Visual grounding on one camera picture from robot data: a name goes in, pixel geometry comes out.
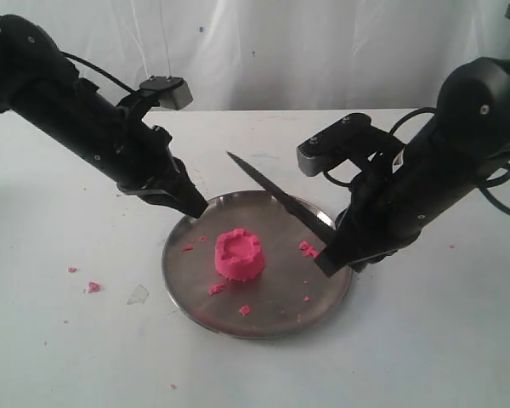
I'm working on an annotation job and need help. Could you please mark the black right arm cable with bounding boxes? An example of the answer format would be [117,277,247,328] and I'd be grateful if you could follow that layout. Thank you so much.
[390,105,510,222]

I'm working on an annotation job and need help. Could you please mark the white backdrop sheet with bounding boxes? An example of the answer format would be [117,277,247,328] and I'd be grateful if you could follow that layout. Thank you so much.
[0,0,510,111]

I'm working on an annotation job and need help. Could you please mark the pink clay crumbs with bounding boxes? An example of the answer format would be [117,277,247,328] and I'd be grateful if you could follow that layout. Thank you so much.
[298,241,320,258]
[180,235,207,252]

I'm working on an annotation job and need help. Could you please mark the clear tape piece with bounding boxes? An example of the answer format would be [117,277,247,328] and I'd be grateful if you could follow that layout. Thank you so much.
[127,284,150,306]

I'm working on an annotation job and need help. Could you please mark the pink clay crumb front-left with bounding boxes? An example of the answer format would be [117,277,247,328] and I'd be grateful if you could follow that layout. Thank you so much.
[207,283,226,296]

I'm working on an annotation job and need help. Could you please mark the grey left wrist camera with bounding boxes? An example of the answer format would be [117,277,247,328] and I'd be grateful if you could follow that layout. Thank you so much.
[139,76,193,111]

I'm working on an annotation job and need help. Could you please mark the round steel plate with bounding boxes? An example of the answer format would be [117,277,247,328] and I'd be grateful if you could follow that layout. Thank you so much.
[161,190,353,339]

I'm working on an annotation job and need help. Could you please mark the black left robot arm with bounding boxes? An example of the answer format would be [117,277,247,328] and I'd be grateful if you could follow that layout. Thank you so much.
[0,14,207,218]

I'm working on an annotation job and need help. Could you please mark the pink clay crumbs left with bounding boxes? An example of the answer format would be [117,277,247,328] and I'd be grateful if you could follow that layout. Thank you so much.
[180,235,207,252]

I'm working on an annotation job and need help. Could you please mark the pink clay crumb on table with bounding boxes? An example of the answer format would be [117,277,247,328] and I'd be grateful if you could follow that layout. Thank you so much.
[87,281,101,293]

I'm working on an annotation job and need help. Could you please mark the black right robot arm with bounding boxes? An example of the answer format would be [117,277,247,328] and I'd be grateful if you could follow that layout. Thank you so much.
[315,58,510,275]

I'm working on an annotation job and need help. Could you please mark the pink clay crumb front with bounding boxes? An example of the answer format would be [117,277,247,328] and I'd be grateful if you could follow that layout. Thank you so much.
[239,305,251,317]

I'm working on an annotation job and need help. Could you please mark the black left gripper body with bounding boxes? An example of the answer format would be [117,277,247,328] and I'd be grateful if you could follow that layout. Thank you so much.
[116,125,178,197]

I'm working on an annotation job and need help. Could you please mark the pink dough lump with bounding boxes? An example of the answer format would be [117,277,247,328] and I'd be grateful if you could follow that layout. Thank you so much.
[214,228,266,282]

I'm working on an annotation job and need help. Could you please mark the black kitchen knife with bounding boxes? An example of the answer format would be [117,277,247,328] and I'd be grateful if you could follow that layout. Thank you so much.
[227,151,334,244]

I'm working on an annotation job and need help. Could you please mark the pink clay crumbs right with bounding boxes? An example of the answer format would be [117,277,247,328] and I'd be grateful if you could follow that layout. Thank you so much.
[298,241,320,258]

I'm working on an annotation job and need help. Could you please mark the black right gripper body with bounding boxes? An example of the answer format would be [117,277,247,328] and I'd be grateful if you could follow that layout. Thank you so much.
[337,165,425,252]

